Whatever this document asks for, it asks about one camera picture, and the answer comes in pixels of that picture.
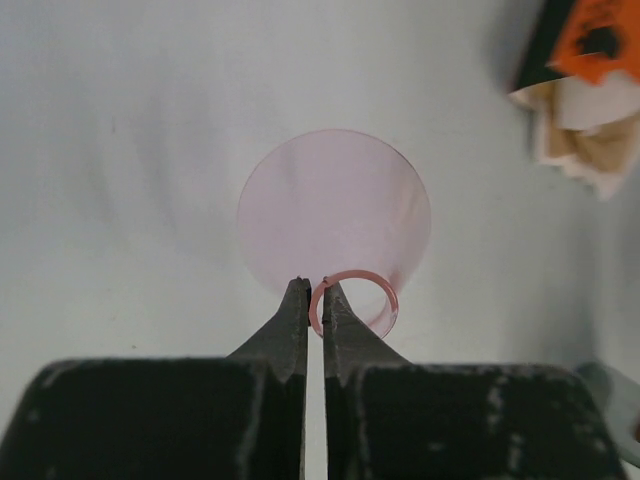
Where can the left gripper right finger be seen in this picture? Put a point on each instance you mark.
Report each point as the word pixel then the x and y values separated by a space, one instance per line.
pixel 388 418

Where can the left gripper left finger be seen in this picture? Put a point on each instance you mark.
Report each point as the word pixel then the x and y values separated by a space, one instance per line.
pixel 241 416

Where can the pink glass dripper cone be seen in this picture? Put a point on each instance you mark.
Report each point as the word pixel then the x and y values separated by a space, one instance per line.
pixel 332 206

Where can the stack of paper filters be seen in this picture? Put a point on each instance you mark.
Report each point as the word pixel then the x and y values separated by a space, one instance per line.
pixel 590 132

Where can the orange coffee filter package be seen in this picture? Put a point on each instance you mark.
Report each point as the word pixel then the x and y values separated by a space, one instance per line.
pixel 583 39

